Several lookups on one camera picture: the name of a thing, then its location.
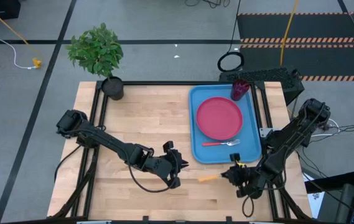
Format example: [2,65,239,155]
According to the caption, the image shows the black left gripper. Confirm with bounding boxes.
[145,141,190,190]

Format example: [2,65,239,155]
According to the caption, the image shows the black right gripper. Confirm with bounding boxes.
[221,154,260,200]

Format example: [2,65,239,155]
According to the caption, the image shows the spoon with orange handle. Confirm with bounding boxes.
[197,174,220,184]

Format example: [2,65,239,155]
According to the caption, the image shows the fork with red handle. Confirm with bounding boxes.
[202,139,241,147]

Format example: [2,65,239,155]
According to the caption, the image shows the red round plate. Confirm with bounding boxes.
[195,96,244,141]

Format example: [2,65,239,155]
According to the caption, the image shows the dark red ribbed cup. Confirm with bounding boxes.
[230,78,251,101]

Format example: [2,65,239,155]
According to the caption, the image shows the blue plastic tray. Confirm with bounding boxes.
[189,83,263,165]

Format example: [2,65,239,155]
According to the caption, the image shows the white paper sheet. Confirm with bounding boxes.
[306,191,326,219]

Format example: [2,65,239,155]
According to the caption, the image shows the black plant pot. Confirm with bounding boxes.
[101,76,125,101]

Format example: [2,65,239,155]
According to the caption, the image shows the green leafy plant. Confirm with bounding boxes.
[64,22,124,78]

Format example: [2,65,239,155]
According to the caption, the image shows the black hazard-striped floor mat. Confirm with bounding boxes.
[236,11,354,83]

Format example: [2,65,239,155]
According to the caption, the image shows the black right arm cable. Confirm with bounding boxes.
[241,194,256,218]

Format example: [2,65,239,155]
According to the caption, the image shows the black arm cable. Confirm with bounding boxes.
[241,194,256,218]
[128,151,179,194]

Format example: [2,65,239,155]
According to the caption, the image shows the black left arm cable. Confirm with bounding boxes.
[128,151,179,194]

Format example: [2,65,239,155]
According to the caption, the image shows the black metal table frame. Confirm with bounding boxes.
[51,80,313,224]

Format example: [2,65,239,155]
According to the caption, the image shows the black coiled cable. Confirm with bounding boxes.
[217,51,245,73]

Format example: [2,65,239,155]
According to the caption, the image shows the long yellow floor cable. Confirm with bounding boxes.
[279,0,299,67]

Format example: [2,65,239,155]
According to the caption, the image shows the black tangled floor cables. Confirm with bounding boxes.
[184,0,231,9]

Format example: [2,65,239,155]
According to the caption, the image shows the white floor cable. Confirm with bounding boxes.
[0,0,36,70]

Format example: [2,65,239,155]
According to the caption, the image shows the thin yellow floor cable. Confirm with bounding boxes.
[0,0,40,62]

